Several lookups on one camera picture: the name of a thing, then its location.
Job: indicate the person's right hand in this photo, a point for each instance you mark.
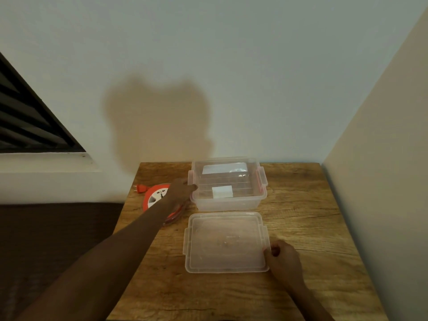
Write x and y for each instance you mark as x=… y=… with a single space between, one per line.
x=284 y=264

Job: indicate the person's left hand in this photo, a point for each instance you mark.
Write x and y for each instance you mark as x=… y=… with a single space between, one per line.
x=179 y=193

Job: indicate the clear plastic storage box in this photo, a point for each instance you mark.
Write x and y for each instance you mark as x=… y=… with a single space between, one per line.
x=230 y=203

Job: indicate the clear plastic box lid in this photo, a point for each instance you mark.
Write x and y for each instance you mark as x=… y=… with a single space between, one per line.
x=224 y=244

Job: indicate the person's left forearm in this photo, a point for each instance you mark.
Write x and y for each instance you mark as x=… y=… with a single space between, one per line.
x=100 y=264

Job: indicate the beige cabinet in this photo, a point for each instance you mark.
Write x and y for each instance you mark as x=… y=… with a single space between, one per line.
x=384 y=180

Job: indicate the dark brown mattress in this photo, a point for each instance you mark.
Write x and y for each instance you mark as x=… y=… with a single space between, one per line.
x=50 y=257

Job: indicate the black metal window grille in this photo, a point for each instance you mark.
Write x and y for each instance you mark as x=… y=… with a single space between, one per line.
x=26 y=120

